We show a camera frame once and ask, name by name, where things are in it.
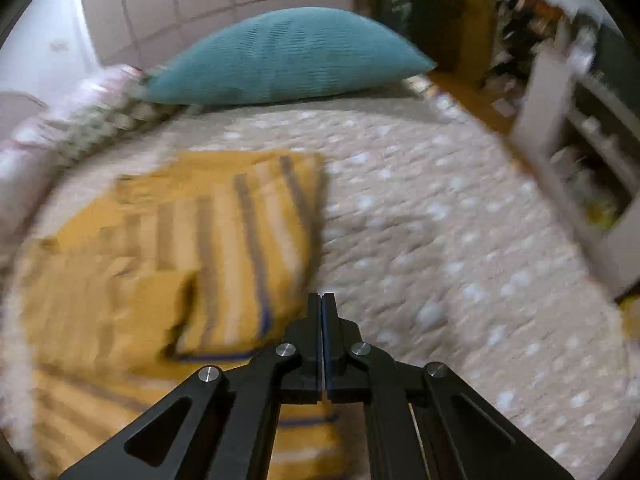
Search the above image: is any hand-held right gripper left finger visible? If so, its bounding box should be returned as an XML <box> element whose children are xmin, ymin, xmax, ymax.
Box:
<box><xmin>57</xmin><ymin>292</ymin><xmax>323</xmax><ymax>480</ymax></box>

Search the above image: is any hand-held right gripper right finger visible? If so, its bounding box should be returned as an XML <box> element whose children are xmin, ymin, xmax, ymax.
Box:
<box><xmin>321</xmin><ymin>292</ymin><xmax>576</xmax><ymax>480</ymax></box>

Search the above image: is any yellow striped garment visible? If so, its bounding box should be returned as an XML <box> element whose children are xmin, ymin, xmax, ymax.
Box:
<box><xmin>12</xmin><ymin>150</ymin><xmax>351</xmax><ymax>480</ymax></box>

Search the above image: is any beige dotted blanket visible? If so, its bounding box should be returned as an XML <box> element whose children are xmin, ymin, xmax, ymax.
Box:
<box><xmin>0</xmin><ymin>75</ymin><xmax>632</xmax><ymax>480</ymax></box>

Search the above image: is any teal pillow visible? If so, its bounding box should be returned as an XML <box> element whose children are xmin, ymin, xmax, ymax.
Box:
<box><xmin>142</xmin><ymin>6</ymin><xmax>438</xmax><ymax>107</ymax></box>

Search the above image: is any white shelf unit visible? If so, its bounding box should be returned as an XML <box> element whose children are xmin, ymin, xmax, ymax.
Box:
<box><xmin>510</xmin><ymin>7</ymin><xmax>640</xmax><ymax>301</ymax></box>

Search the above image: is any pink patterned pillow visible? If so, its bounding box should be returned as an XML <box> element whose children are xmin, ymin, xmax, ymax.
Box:
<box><xmin>0</xmin><ymin>63</ymin><xmax>176</xmax><ymax>261</ymax></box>

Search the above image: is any padded beige headboard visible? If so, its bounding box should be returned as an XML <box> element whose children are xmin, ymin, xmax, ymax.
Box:
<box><xmin>77</xmin><ymin>0</ymin><xmax>371</xmax><ymax>71</ymax></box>

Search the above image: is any yellow curtain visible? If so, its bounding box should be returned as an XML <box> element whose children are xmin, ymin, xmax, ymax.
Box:
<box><xmin>435</xmin><ymin>0</ymin><xmax>508</xmax><ymax>86</ymax></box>

